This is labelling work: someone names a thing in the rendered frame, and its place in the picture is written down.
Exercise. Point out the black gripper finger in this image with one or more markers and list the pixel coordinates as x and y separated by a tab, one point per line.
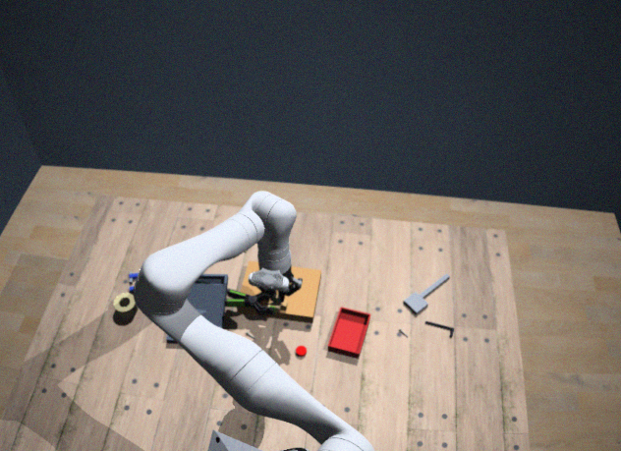
295	286
272	293

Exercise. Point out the red open tray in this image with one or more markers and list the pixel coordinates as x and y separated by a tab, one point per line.
349	332

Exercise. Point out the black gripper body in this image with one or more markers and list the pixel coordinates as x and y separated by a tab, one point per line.
288	275

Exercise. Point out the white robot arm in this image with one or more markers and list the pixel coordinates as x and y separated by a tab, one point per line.
239	365

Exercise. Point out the light wooden bench board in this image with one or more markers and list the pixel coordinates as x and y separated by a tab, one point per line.
301	305

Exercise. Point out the small wooden block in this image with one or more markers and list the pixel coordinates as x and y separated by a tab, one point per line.
283	306

